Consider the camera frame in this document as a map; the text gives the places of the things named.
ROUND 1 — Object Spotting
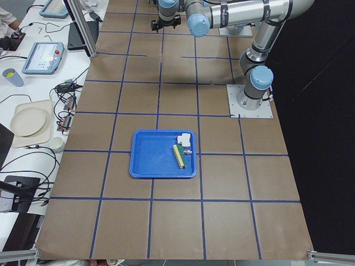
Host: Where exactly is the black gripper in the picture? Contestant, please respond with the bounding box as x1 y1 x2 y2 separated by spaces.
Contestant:
150 15 181 32

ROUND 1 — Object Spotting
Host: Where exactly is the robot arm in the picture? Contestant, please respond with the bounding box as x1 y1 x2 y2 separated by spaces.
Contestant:
184 0 313 111
151 0 187 32

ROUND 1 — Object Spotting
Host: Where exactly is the black power adapter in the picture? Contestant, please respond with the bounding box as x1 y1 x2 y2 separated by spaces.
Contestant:
89 12 103 22

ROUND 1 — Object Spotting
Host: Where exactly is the black laptop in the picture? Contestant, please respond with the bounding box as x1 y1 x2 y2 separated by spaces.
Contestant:
67 19 100 51

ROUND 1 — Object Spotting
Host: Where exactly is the blue teach pendant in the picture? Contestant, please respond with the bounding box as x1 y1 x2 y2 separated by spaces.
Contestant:
22 42 64 75
39 0 69 19

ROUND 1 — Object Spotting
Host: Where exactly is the white circuit breaker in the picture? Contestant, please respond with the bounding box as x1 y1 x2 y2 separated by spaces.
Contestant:
177 133 192 155

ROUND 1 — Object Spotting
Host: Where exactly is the usb hub board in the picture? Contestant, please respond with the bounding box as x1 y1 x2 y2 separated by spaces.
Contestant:
57 115 72 132
63 95 77 111

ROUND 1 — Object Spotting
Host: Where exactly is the green yellow terminal block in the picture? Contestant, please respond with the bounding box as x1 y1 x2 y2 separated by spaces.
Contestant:
173 144 186 168

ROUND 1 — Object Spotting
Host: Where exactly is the blue plastic tray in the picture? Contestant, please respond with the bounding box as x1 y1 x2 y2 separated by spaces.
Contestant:
129 129 197 178

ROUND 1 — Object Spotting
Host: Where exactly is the white paper cup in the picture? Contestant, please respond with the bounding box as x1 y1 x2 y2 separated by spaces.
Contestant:
49 137 65 153

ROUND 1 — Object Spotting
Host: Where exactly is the grey cup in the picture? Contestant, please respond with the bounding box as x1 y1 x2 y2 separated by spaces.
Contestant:
2 68 24 87

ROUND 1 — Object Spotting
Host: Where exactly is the beige tray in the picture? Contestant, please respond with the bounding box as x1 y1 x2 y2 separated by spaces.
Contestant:
12 100 53 148

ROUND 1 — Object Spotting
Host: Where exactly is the beige plate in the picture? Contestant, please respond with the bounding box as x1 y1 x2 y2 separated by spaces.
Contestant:
10 107 46 136

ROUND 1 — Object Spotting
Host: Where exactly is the black device stand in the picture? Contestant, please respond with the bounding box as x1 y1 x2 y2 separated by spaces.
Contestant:
1 175 40 213

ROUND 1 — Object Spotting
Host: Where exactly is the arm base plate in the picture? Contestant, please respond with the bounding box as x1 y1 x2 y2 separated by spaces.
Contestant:
226 84 273 119
219 24 253 38

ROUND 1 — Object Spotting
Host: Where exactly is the aluminium frame post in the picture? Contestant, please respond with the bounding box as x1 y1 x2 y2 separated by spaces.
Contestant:
63 0 97 58

